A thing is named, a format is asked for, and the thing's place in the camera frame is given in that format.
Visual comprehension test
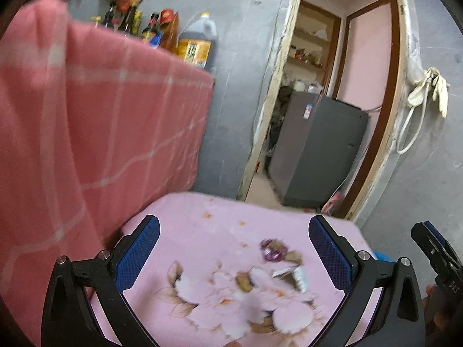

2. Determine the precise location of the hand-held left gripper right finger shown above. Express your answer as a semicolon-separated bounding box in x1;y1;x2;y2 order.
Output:
308;214;426;347

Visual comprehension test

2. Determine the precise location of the dark soy sauce bottle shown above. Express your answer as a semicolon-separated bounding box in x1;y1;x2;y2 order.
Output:
103;2;117;29

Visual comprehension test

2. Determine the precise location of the wooden door frame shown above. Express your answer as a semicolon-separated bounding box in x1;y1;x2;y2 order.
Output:
237;0;420;222

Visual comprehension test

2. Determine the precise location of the pink floral blanket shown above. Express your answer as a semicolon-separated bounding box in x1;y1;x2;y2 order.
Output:
89;191;384;347

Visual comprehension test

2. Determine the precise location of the red checked cloth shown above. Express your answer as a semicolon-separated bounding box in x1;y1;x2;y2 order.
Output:
0;0;215;345

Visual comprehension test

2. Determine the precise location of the purple wrapper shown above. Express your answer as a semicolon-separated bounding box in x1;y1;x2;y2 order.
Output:
260;239;290;261

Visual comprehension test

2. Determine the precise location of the white hose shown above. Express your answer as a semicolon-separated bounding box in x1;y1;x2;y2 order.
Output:
395;94;429;154

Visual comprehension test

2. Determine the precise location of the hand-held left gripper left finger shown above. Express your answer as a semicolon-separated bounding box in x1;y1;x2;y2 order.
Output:
41;214;161;347

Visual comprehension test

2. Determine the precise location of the silver white wrapper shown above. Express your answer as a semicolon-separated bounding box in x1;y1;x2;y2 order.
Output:
272;265;309;293

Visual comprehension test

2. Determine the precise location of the yellow label bottle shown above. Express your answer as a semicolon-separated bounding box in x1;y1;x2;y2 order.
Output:
132;10;144;37

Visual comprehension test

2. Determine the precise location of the grey washing machine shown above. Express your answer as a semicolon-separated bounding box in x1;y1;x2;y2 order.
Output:
268;91;370;208

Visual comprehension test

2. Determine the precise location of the pink slipper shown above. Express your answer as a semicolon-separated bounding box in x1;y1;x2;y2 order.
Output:
322;191;344;215

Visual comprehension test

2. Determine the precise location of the person's right hand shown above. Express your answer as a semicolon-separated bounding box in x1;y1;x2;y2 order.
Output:
421;284;458;333

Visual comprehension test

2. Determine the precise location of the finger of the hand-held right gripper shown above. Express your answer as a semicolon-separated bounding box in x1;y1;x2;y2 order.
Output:
411;223;447;279
423;221;458;261

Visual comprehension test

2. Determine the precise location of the wooden shelf unit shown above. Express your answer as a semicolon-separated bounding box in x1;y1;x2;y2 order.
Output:
287;0;342;93

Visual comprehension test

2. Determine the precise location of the clear plastic bag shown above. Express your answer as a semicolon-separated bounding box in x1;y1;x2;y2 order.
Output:
407;36;425;84

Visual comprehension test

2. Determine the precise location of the large cooking oil jug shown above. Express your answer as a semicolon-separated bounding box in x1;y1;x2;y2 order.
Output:
177;12;218;69

